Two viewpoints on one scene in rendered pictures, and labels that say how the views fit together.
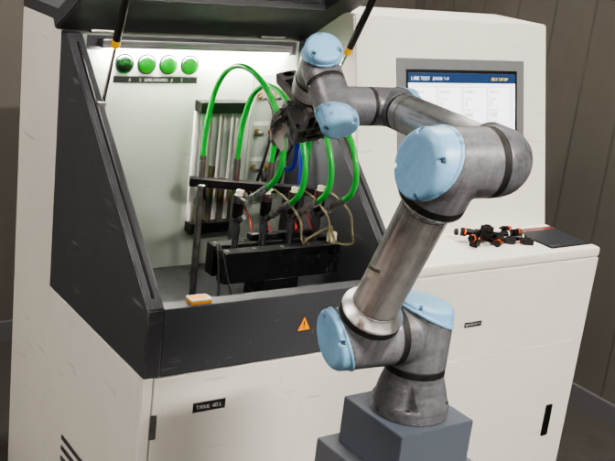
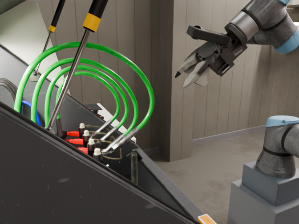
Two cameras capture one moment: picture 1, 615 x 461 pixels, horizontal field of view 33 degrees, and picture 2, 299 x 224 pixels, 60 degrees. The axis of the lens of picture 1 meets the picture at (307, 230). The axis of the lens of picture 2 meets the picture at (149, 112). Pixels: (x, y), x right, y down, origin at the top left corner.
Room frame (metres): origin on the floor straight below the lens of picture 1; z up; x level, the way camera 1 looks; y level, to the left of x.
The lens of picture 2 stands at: (2.19, 0.82, 1.45)
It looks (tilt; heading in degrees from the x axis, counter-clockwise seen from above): 17 degrees down; 281
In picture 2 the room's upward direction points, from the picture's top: straight up
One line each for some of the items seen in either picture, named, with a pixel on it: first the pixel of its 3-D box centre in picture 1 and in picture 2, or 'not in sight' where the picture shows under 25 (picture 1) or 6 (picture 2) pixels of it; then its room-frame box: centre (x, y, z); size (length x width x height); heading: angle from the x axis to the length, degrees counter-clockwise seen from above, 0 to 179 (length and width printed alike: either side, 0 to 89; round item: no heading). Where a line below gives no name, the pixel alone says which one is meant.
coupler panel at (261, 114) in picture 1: (272, 131); not in sight; (2.82, 0.13, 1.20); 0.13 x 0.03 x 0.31; 125
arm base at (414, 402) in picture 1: (412, 384); (276, 158); (1.84, -0.24, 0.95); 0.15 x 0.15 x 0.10
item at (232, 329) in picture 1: (279, 323); (167, 203); (2.27, 0.04, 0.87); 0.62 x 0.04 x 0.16; 125
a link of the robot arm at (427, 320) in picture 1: (417, 328); (282, 132); (1.84, -0.23, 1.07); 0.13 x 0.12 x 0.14; 120
